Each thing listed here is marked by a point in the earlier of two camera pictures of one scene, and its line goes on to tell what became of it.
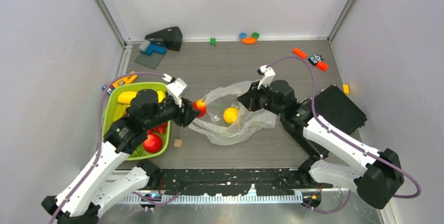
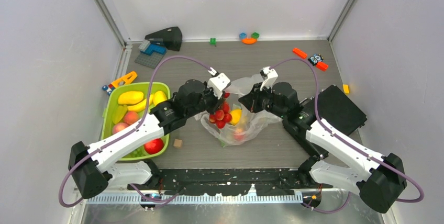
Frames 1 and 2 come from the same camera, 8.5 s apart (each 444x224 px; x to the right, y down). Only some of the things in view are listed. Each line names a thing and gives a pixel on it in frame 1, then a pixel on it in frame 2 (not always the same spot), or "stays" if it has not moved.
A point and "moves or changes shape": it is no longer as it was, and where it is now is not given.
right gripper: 249,102 stays
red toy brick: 322,66 stays
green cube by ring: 255,35 stays
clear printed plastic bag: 227,121 stays
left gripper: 185,118 -> 216,102
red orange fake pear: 200,105 moves or changes shape
